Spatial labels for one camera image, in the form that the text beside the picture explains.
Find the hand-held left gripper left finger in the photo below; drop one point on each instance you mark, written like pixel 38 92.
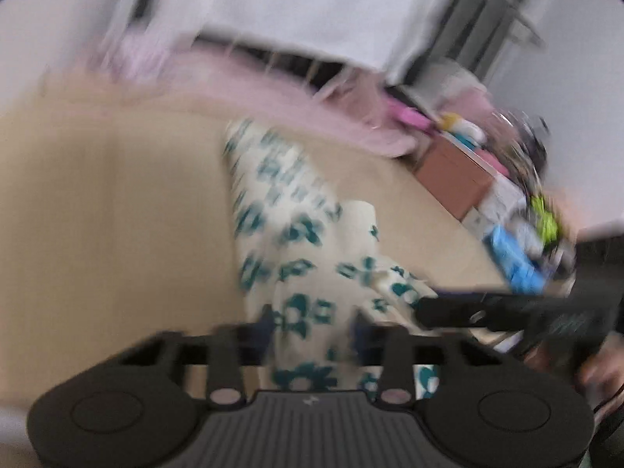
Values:
pixel 261 339

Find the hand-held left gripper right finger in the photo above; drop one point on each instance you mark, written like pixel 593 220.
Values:
pixel 363 343

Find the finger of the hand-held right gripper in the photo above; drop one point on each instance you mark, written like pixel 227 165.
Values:
pixel 453 312

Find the white green-flowered garment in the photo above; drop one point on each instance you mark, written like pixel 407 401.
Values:
pixel 297 273

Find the blue wet wipes pack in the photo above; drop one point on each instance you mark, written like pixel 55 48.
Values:
pixel 512 258

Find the neon yellow green object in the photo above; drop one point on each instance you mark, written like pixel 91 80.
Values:
pixel 543 219

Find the small white blue box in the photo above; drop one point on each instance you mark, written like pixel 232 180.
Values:
pixel 487 214

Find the salmon pink storage box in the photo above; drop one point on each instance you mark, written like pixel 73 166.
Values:
pixel 448 175

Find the yellow white plush toy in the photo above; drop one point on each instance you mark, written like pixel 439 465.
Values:
pixel 463 129

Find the pink plastic case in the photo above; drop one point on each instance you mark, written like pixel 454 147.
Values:
pixel 409 116

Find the pink fleece blanket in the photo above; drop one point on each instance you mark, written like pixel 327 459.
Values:
pixel 341 122

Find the white hanging cloth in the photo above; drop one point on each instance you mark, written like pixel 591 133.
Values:
pixel 292 5

